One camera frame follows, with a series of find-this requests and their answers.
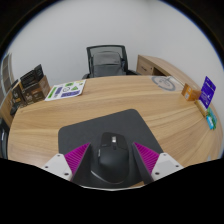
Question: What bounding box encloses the brown cardboard box stack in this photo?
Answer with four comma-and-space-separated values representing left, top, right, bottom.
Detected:
20, 64, 50, 105

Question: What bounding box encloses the black computer mouse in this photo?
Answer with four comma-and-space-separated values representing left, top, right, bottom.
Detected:
91, 132, 129, 184

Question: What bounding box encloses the dark grey mouse pad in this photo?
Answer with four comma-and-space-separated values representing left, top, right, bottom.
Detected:
58, 109, 163, 189

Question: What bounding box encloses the printed paper sheet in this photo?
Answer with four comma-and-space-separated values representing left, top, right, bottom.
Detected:
45, 80, 86, 101

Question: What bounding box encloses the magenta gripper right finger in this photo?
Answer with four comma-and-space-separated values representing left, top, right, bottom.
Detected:
132, 142, 183, 183

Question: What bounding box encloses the black equipment left edge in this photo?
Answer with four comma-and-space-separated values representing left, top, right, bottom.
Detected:
0, 118, 9, 159

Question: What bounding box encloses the orange small box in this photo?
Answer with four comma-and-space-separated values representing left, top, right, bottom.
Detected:
181, 84, 201, 101

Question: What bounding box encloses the small brown box left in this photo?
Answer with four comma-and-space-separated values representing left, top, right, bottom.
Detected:
10, 80, 26, 116

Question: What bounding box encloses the green blue packet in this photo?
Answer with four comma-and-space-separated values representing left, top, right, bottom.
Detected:
206, 108, 217, 130

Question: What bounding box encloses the black mesh office chair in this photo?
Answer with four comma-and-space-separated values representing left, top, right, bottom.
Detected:
83, 45, 138, 79

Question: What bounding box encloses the wooden side cabinet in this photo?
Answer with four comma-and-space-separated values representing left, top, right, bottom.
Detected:
136, 55, 200, 90

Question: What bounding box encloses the wooden desk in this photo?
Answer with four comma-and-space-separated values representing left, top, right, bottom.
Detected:
8, 76, 223, 167

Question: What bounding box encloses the purple standing card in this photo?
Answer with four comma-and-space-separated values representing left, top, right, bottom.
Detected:
199, 77, 216, 108

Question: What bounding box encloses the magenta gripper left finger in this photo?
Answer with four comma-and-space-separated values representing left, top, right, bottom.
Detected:
42, 143, 90, 181

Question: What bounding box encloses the wooden bookshelf cabinet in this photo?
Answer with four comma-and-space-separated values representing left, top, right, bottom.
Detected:
0, 53, 14, 95

